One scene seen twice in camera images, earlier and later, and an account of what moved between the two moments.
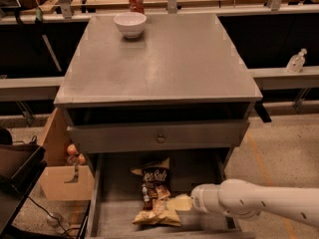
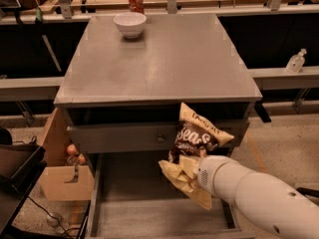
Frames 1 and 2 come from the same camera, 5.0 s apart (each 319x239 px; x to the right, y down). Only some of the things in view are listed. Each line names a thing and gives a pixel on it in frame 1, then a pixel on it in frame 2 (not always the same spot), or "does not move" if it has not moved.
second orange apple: (81, 159) does not move
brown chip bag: (156, 190) to (194, 134)
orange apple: (72, 149) does not move
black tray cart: (22, 165) does not move
